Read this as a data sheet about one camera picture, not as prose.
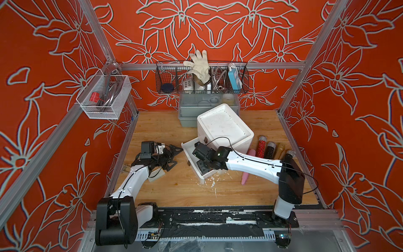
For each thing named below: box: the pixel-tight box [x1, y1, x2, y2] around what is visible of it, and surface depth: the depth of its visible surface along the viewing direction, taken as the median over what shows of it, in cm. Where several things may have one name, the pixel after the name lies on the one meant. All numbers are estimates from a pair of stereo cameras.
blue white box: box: [227, 62, 243, 92], surface depth 89 cm
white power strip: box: [182, 78, 194, 91], surface depth 95 cm
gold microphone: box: [274, 142, 286, 160], surface depth 96 cm
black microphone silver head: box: [264, 141, 276, 160], surface depth 97 cm
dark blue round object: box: [161, 82, 174, 93], surface depth 101 cm
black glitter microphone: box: [284, 150, 296, 159], surface depth 94 cm
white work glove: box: [183, 49, 211, 85], surface depth 90 cm
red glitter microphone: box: [257, 135, 267, 159], surface depth 99 cm
